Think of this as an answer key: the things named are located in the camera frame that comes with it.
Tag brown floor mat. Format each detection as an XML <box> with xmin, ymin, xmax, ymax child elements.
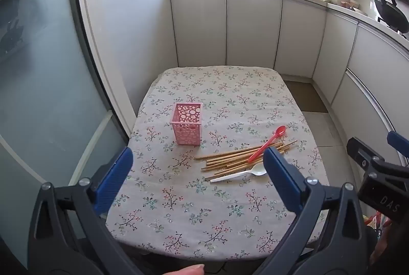
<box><xmin>283</xmin><ymin>80</ymin><xmax>329</xmax><ymax>113</ymax></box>

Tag colourful bag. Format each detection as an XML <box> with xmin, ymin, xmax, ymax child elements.
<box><xmin>364</xmin><ymin>211</ymin><xmax>392</xmax><ymax>231</ymax></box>

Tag pink perforated utensil basket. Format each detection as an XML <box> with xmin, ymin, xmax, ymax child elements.
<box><xmin>170</xmin><ymin>103</ymin><xmax>204</xmax><ymax>146</ymax></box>

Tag floral tablecloth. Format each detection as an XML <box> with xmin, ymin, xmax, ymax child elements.
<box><xmin>105</xmin><ymin>65</ymin><xmax>330</xmax><ymax>259</ymax></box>

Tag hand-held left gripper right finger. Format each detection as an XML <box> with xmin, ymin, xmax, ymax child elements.
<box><xmin>256</xmin><ymin>147</ymin><xmax>375</xmax><ymax>275</ymax></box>

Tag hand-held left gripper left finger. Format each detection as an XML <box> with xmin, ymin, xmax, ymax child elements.
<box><xmin>27</xmin><ymin>147</ymin><xmax>135</xmax><ymax>275</ymax></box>

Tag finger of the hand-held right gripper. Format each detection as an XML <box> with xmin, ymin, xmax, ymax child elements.
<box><xmin>347</xmin><ymin>137</ymin><xmax>382</xmax><ymax>172</ymax></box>
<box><xmin>387</xmin><ymin>131</ymin><xmax>409</xmax><ymax>165</ymax></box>

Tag red plastic spoon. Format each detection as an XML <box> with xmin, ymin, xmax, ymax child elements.
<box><xmin>247</xmin><ymin>126</ymin><xmax>287</xmax><ymax>163</ymax></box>

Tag white kitchen cabinets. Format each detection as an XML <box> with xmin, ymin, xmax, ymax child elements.
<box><xmin>169</xmin><ymin>0</ymin><xmax>409</xmax><ymax>167</ymax></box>

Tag pile of wooden chopsticks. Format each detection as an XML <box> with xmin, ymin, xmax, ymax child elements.
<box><xmin>194</xmin><ymin>140</ymin><xmax>298</xmax><ymax>179</ymax></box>

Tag person's left hand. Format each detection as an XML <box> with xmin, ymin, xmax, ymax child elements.
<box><xmin>166</xmin><ymin>264</ymin><xmax>206</xmax><ymax>275</ymax></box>

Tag white plastic spoon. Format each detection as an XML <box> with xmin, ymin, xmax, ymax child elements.
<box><xmin>210</xmin><ymin>164</ymin><xmax>268</xmax><ymax>183</ymax></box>

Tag black wok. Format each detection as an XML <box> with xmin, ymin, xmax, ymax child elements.
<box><xmin>371</xmin><ymin>0</ymin><xmax>409</xmax><ymax>33</ymax></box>

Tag frosted glass sliding door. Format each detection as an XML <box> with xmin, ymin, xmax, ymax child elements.
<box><xmin>0</xmin><ymin>0</ymin><xmax>128</xmax><ymax>263</ymax></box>

